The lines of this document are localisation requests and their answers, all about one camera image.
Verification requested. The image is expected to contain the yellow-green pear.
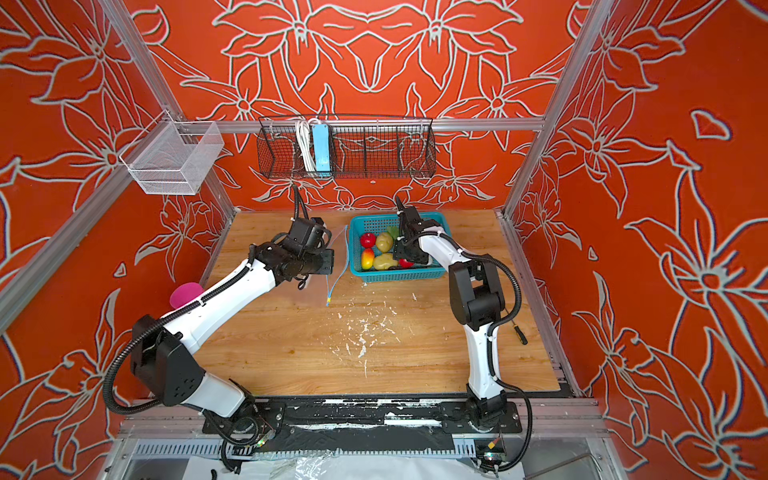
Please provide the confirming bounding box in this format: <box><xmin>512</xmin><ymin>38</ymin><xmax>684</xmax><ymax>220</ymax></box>
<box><xmin>375</xmin><ymin>232</ymin><xmax>394</xmax><ymax>254</ymax></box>

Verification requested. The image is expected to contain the clear zip top bag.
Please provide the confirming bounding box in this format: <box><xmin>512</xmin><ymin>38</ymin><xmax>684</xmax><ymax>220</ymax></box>
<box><xmin>298</xmin><ymin>225</ymin><xmax>349</xmax><ymax>308</ymax></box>

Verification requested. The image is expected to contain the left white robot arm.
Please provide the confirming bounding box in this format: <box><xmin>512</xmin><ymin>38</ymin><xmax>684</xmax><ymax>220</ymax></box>
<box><xmin>102</xmin><ymin>194</ymin><xmax>334</xmax><ymax>421</ymax></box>

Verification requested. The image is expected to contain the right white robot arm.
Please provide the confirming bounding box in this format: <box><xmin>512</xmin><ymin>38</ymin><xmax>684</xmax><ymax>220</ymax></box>
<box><xmin>395</xmin><ymin>198</ymin><xmax>534</xmax><ymax>475</ymax></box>

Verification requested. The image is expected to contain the yellow potato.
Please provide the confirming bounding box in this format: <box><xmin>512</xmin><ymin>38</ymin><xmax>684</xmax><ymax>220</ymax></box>
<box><xmin>373</xmin><ymin>252</ymin><xmax>399</xmax><ymax>271</ymax></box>

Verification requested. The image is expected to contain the red yellow mango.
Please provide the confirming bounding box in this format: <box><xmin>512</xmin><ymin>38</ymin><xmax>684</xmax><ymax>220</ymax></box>
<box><xmin>360</xmin><ymin>248</ymin><xmax>376</xmax><ymax>271</ymax></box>

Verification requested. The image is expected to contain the teal plastic basket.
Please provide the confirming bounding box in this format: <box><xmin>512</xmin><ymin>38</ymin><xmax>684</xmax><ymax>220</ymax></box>
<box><xmin>347</xmin><ymin>214</ymin><xmax>446</xmax><ymax>283</ymax></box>

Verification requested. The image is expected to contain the pink plastic cup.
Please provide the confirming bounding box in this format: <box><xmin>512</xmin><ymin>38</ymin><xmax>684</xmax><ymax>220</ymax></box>
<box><xmin>169</xmin><ymin>282</ymin><xmax>204</xmax><ymax>310</ymax></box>

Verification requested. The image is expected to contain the light blue box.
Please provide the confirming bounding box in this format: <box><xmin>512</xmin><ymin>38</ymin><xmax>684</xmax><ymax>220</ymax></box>
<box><xmin>312</xmin><ymin>123</ymin><xmax>331</xmax><ymax>176</ymax></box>

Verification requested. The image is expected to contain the black screwdriver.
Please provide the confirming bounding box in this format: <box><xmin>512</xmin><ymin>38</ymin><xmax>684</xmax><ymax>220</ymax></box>
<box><xmin>508</xmin><ymin>313</ymin><xmax>528</xmax><ymax>345</ymax></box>

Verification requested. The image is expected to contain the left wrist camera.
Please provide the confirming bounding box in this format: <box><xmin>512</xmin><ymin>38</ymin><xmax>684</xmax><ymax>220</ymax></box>
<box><xmin>280</xmin><ymin>217</ymin><xmax>332</xmax><ymax>257</ymax></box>

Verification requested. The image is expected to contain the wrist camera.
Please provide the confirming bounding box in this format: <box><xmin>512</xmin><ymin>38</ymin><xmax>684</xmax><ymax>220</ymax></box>
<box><xmin>280</xmin><ymin>217</ymin><xmax>332</xmax><ymax>257</ymax></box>
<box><xmin>398</xmin><ymin>206</ymin><xmax>422</xmax><ymax>236</ymax></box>

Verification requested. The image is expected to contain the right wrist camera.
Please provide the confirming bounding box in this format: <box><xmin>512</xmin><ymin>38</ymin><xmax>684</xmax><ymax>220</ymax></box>
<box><xmin>398</xmin><ymin>206</ymin><xmax>422</xmax><ymax>236</ymax></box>

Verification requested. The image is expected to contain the black wire wall basket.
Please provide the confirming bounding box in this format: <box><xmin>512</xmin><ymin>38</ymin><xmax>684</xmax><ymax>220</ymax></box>
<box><xmin>256</xmin><ymin>114</ymin><xmax>437</xmax><ymax>180</ymax></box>

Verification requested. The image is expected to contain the white cable bundle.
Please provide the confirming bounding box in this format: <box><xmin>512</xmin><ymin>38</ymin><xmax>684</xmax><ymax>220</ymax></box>
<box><xmin>295</xmin><ymin>119</ymin><xmax>317</xmax><ymax>174</ymax></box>

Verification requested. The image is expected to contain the clear plastic wall bin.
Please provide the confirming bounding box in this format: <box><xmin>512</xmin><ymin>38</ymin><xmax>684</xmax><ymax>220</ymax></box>
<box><xmin>120</xmin><ymin>121</ymin><xmax>224</xmax><ymax>195</ymax></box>

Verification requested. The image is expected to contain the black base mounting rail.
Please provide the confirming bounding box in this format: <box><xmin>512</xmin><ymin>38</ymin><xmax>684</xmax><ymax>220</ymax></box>
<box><xmin>202</xmin><ymin>392</ymin><xmax>523</xmax><ymax>436</ymax></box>

